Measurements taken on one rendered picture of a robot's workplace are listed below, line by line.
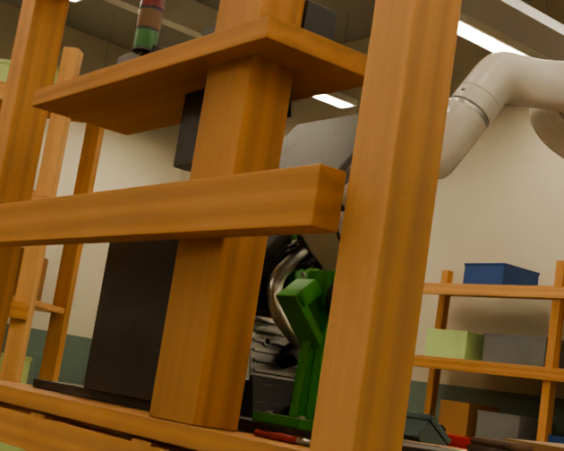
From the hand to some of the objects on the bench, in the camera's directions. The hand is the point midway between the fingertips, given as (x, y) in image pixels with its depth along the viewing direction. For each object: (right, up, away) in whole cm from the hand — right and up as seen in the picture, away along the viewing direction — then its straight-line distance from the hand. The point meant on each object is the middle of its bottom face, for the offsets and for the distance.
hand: (300, 255), depth 212 cm
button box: (+22, -42, +8) cm, 48 cm away
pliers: (-2, -27, -50) cm, 57 cm away
